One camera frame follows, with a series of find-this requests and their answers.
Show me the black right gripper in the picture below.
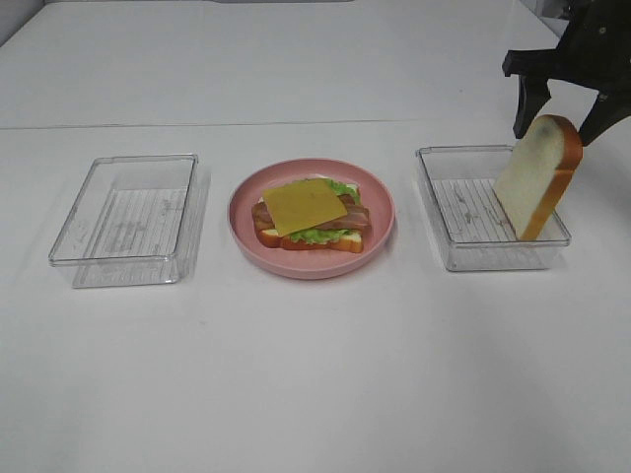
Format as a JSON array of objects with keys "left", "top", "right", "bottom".
[{"left": 502, "top": 0, "right": 631, "bottom": 147}]

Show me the bacon strip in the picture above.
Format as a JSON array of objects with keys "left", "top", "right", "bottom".
[
  {"left": 251, "top": 193, "right": 360, "bottom": 228},
  {"left": 253, "top": 205, "right": 371, "bottom": 231}
]

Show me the bread slice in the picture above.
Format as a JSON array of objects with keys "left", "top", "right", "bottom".
[
  {"left": 253, "top": 183, "right": 366, "bottom": 254},
  {"left": 493, "top": 114, "right": 583, "bottom": 240}
]

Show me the green lettuce leaf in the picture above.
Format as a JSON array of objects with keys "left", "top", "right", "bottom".
[{"left": 288, "top": 177, "right": 362, "bottom": 244}]

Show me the yellow cheese slice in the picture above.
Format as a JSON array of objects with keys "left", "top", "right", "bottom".
[{"left": 262, "top": 178, "right": 347, "bottom": 237}]

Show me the clear plastic right tray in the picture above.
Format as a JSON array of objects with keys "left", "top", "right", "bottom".
[{"left": 415, "top": 145, "right": 571, "bottom": 272}]

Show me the clear plastic tray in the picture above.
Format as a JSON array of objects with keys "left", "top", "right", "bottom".
[
  {"left": 415, "top": 145, "right": 571, "bottom": 272},
  {"left": 48, "top": 154, "right": 210, "bottom": 289}
]

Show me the pink plate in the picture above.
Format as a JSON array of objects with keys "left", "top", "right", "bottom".
[{"left": 228, "top": 158, "right": 395, "bottom": 280}]

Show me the clear plastic left tray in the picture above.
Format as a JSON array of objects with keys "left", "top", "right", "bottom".
[{"left": 48, "top": 154, "right": 210, "bottom": 289}]

